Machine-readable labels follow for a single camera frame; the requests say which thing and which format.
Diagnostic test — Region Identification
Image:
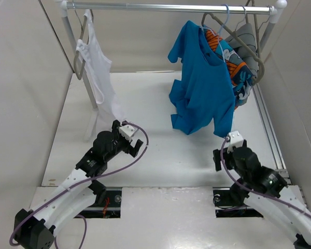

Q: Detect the white tank top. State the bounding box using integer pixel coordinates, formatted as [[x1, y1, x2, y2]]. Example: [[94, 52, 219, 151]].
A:
[[76, 9, 126, 133]]

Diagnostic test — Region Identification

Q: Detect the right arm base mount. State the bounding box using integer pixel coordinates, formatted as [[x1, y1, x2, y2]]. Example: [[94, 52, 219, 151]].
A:
[[213, 188, 263, 218]]

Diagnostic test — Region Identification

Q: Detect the colourful patterned shirt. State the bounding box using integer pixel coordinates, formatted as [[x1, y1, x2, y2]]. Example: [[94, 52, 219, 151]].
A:
[[204, 26, 254, 109]]

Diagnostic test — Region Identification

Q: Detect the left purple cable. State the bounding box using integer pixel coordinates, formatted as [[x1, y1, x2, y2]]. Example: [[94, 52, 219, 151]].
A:
[[9, 122, 149, 249]]

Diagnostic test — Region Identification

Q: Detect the white clothes rack frame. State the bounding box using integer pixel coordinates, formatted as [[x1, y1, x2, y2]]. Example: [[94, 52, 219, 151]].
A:
[[55, 1, 288, 108]]

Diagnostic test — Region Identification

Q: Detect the grey shirt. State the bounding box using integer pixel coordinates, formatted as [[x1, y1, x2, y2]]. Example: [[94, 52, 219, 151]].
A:
[[225, 23, 259, 77]]

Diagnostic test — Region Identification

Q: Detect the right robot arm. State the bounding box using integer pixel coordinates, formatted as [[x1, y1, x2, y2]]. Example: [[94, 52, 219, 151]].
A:
[[213, 140, 311, 248]]

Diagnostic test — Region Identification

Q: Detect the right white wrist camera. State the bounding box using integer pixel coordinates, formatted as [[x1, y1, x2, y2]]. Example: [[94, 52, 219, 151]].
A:
[[227, 131, 244, 153]]

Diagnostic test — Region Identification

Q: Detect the purple cable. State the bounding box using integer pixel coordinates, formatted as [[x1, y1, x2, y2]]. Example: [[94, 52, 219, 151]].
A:
[[9, 122, 149, 249], [221, 139, 311, 226]]

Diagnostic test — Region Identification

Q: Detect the aluminium rail on right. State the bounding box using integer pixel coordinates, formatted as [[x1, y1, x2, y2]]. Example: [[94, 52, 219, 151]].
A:
[[252, 84, 292, 185]]

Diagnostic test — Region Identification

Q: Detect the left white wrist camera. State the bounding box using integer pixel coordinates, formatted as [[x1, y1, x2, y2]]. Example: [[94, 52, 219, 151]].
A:
[[119, 124, 138, 142]]

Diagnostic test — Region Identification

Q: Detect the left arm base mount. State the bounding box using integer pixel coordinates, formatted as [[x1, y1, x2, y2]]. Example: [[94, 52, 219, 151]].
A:
[[79, 188, 122, 219]]

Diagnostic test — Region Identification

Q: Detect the grey hanger with patterned shirt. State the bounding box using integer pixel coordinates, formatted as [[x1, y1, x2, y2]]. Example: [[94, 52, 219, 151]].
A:
[[201, 12, 265, 86]]

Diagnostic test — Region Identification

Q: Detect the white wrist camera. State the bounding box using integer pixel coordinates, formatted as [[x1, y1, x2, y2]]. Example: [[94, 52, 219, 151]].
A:
[[119, 124, 138, 142], [227, 131, 244, 153]]

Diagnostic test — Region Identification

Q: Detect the light blue wire hanger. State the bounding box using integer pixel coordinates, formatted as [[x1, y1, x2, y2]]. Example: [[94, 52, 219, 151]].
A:
[[200, 4, 230, 63]]

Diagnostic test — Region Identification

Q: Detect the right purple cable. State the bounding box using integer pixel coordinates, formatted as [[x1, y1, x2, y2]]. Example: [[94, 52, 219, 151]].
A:
[[221, 139, 311, 226]]

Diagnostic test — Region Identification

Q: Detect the grey hanger with tank top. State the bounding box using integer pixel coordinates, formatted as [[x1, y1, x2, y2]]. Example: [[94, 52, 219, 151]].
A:
[[72, 1, 88, 80]]

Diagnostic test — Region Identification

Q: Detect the blue t shirt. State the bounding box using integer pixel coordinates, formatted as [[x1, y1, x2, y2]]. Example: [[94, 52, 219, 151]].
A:
[[167, 21, 235, 137]]

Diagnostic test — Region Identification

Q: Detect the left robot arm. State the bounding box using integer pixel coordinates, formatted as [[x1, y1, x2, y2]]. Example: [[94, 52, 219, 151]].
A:
[[9, 120, 149, 248]]

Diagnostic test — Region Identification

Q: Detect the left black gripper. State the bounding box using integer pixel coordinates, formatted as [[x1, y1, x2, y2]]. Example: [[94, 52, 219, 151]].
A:
[[104, 120, 142, 162]]

